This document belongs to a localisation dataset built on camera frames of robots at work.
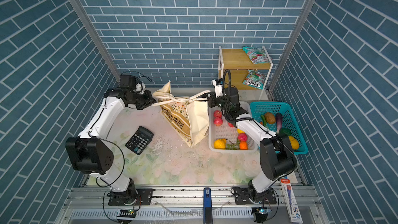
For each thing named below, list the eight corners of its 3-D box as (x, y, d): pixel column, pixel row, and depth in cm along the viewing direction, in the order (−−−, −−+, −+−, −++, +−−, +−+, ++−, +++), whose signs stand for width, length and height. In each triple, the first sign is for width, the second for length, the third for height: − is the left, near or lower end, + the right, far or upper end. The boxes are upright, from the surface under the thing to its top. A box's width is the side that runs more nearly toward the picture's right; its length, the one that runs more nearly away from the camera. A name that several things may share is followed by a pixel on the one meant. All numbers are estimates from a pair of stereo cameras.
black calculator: (125, 148, 92) (123, 146, 89) (141, 128, 101) (140, 125, 98) (139, 155, 89) (138, 153, 87) (155, 133, 98) (154, 131, 96)
